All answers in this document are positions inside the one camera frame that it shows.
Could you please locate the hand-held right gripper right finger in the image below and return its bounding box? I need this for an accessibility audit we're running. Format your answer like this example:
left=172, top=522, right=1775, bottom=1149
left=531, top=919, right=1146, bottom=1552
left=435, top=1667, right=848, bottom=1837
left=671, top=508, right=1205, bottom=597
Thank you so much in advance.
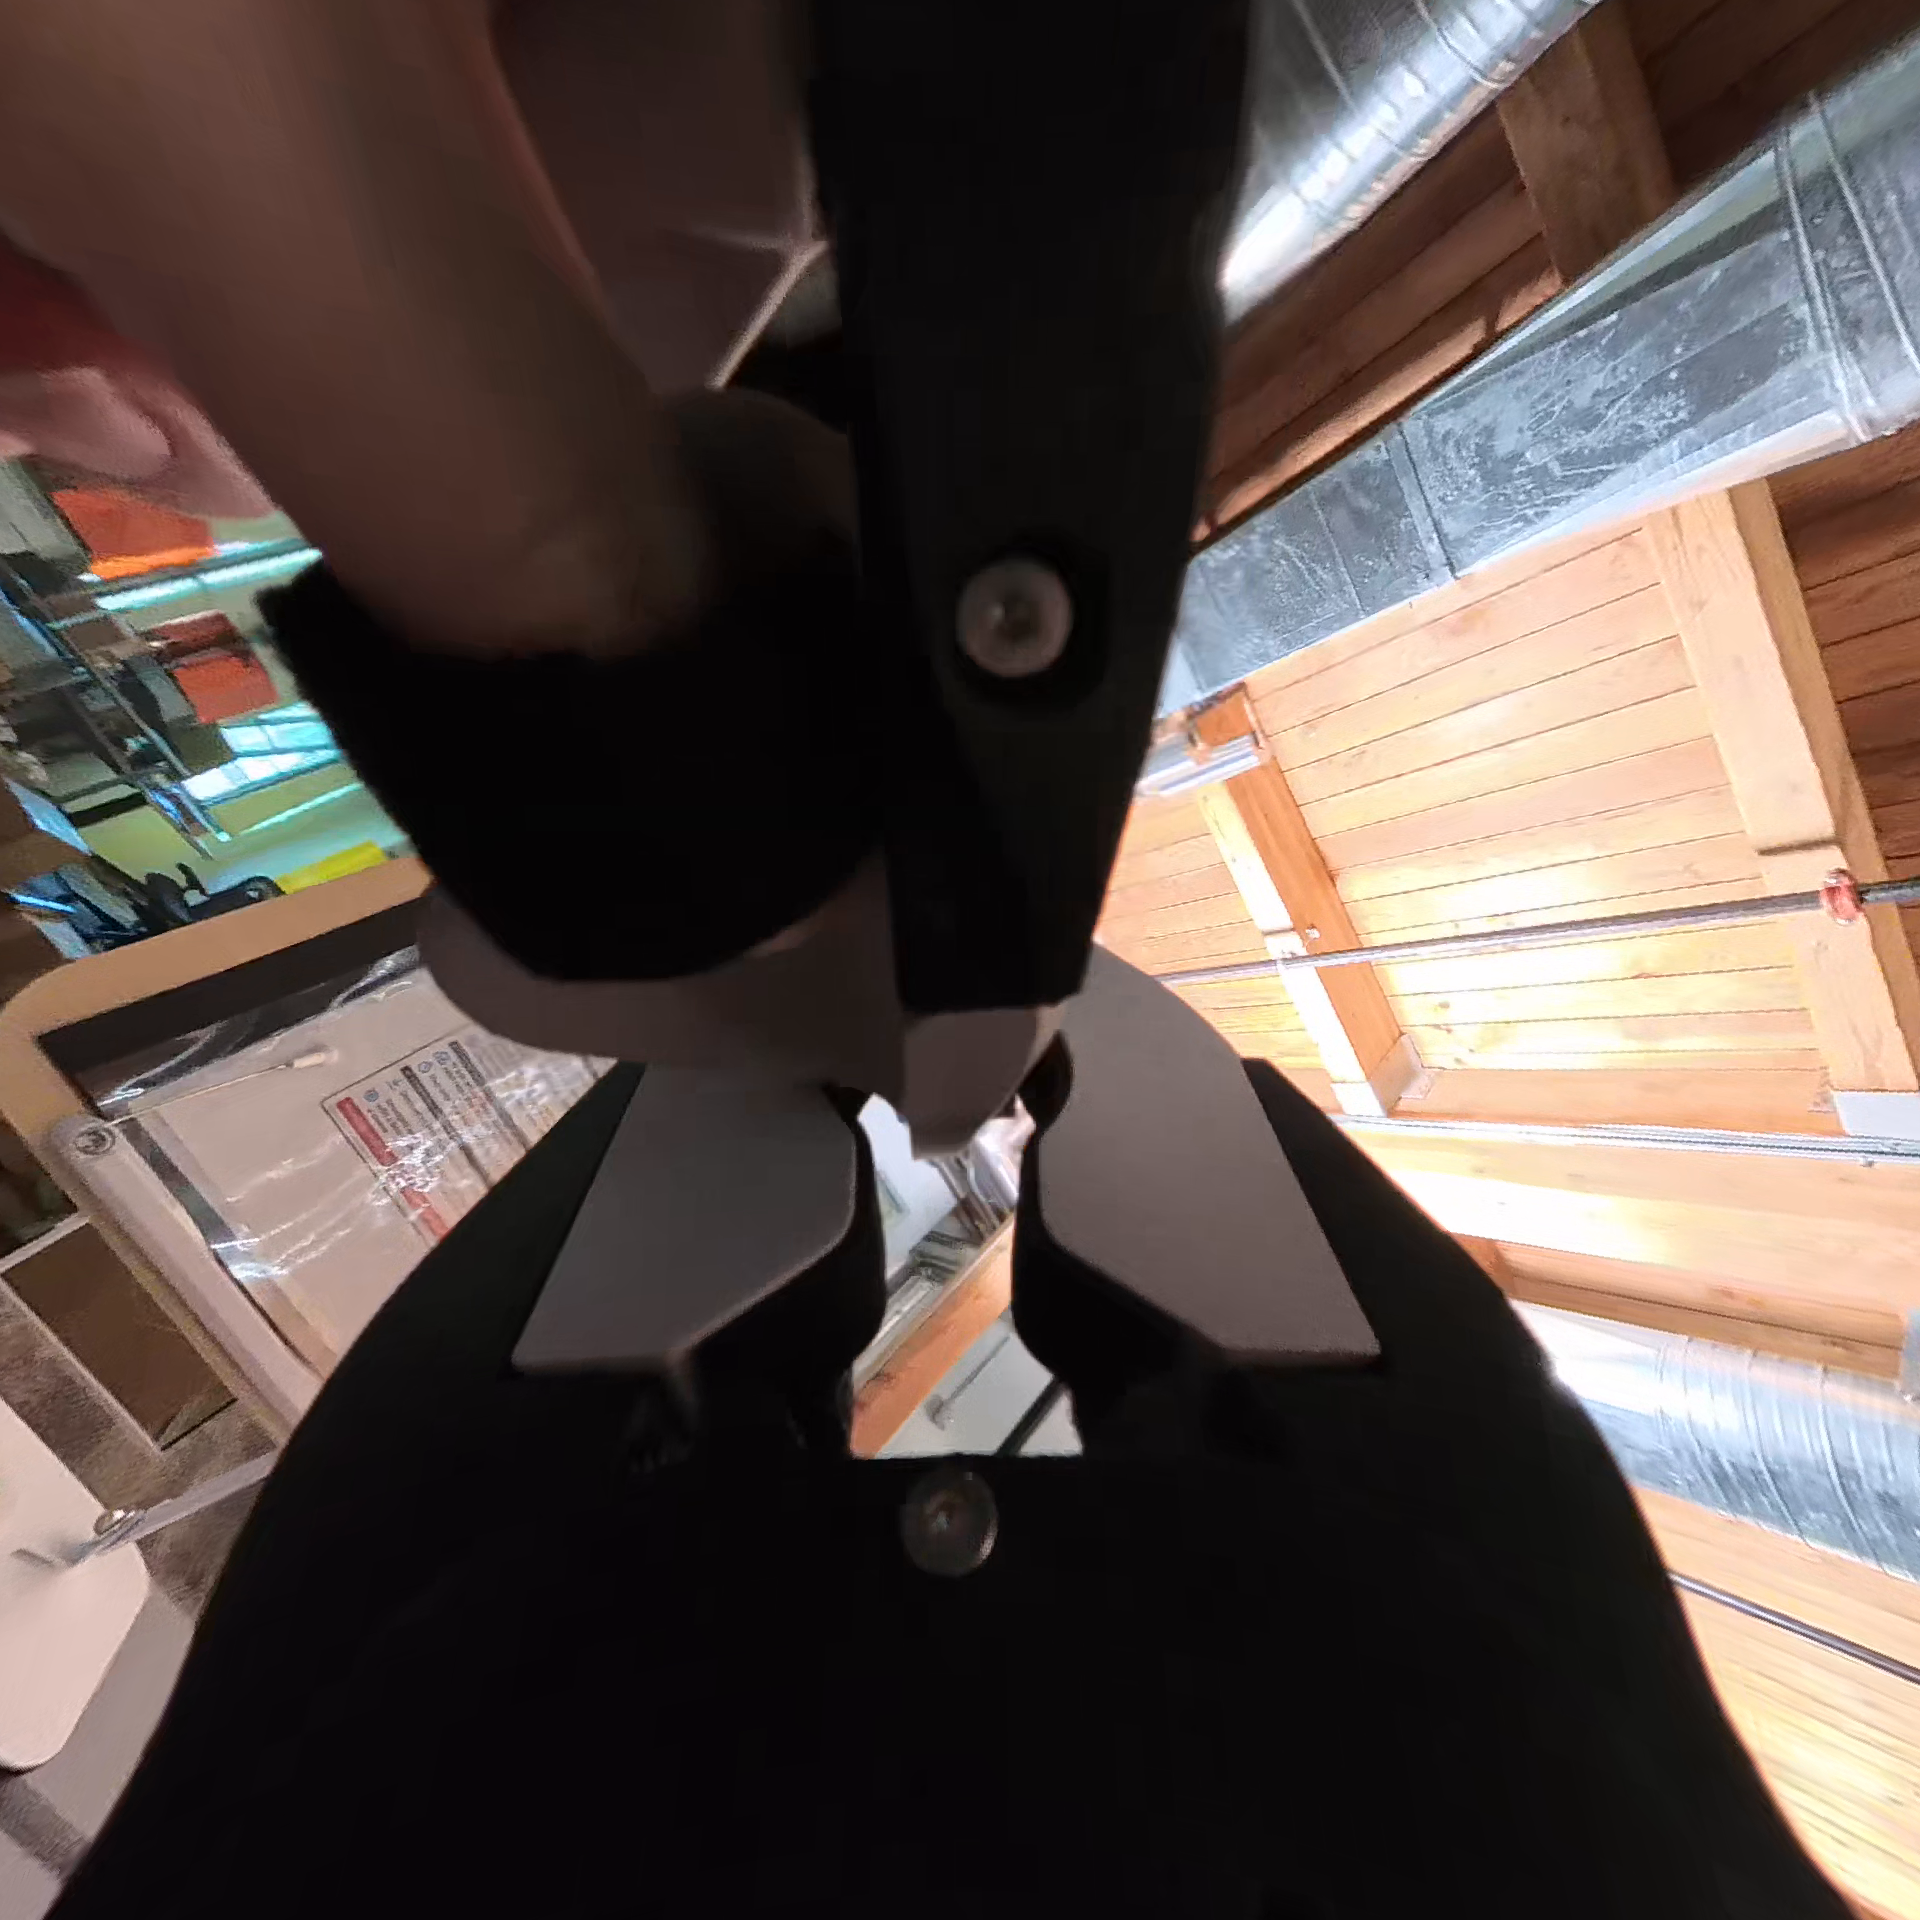
left=1008, top=947, right=1382, bottom=1425

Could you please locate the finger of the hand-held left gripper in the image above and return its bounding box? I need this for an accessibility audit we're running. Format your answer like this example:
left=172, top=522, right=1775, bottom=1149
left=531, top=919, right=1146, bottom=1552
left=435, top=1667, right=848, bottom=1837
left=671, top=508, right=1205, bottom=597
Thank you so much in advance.
left=898, top=1004, right=1071, bottom=1158

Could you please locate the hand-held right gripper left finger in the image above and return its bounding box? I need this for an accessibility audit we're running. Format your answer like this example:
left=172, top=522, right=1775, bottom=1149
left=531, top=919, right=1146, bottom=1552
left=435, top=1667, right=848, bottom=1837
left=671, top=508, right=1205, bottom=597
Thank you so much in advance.
left=512, top=1064, right=892, bottom=1448

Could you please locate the person's left hand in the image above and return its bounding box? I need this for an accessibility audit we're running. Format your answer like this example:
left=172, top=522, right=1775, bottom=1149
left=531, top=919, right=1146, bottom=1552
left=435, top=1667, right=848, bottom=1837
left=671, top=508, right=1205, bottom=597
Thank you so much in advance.
left=0, top=0, right=668, bottom=658

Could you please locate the thin metal ceiling pipe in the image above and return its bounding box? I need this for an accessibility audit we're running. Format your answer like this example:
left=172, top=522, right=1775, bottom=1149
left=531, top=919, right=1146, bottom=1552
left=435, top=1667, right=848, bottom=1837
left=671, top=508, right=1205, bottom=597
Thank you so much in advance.
left=1155, top=884, right=1920, bottom=982

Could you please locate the plastic-sleeved instruction sheet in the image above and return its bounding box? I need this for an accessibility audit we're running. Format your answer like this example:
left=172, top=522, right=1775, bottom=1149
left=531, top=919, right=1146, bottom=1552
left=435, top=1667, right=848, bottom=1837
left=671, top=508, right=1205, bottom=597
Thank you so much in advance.
left=46, top=982, right=618, bottom=1375

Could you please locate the cardboard box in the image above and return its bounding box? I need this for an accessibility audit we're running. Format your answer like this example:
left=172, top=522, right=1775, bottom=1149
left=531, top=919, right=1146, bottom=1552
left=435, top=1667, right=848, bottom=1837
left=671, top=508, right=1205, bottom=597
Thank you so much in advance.
left=0, top=1215, right=236, bottom=1445

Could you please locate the white tablet stand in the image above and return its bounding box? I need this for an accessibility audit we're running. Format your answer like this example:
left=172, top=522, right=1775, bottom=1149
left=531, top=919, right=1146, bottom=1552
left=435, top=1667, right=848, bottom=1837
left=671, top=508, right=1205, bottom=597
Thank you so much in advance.
left=0, top=1394, right=281, bottom=1771

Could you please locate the orange machine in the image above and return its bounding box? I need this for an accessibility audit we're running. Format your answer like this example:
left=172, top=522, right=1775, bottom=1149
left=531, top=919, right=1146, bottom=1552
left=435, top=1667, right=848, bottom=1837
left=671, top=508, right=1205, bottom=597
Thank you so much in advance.
left=51, top=485, right=219, bottom=579

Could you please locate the rectangular metal duct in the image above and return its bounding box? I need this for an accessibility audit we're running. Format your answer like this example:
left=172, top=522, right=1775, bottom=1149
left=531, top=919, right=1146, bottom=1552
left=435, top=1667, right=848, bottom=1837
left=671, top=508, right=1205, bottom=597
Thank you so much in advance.
left=1178, top=75, right=1920, bottom=701

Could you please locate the round spiral metal duct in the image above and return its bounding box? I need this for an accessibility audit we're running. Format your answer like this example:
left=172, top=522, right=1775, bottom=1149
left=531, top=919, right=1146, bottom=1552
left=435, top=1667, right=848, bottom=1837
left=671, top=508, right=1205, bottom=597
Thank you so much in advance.
left=1529, top=1305, right=1920, bottom=1584

